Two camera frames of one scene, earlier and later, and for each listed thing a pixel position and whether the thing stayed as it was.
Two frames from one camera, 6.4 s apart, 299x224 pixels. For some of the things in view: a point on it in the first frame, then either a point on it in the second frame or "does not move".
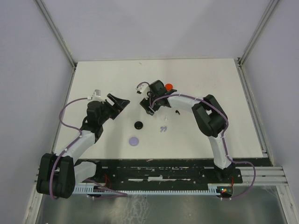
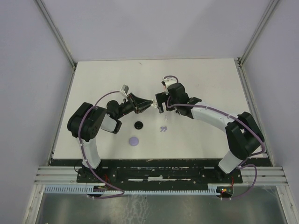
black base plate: x=170 y=172 does not move
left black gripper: x=119 y=104 to x=137 y=102
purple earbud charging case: x=133 y=141 does not move
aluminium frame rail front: x=265 y=176 does not move
